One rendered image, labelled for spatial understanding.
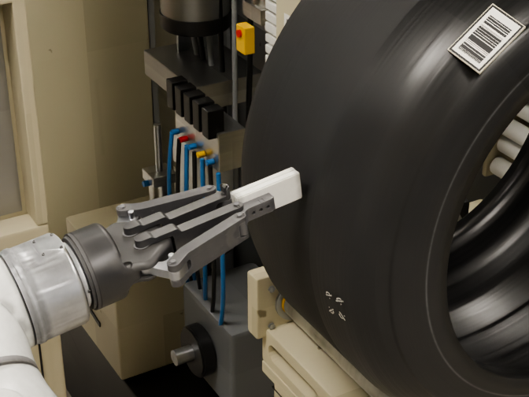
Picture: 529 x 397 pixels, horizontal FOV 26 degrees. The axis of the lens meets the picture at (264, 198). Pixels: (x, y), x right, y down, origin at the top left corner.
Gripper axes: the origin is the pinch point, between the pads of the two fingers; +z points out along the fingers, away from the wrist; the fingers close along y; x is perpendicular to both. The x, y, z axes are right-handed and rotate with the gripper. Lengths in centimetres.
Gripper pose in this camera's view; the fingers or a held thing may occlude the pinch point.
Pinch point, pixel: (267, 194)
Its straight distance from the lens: 111.7
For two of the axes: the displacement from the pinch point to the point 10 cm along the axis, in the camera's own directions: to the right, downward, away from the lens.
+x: 1.2, 8.3, 5.4
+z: 8.6, -3.6, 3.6
